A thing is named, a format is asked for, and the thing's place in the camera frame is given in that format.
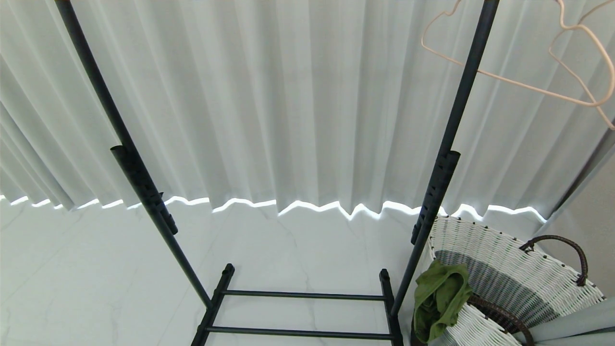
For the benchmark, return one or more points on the green garment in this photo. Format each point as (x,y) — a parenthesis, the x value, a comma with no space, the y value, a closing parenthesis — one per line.
(442,298)

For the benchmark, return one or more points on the white curtain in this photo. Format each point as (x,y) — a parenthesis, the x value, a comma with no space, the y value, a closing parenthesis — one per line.
(288,96)

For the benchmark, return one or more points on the black clothes rack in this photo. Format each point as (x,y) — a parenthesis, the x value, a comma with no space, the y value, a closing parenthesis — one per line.
(139,178)

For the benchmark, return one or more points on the white laundry basket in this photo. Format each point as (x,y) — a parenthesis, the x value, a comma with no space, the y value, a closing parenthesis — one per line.
(485,240)

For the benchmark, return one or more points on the pink clothes hanger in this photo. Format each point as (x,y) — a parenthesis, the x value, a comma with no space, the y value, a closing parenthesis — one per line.
(610,124)
(595,104)

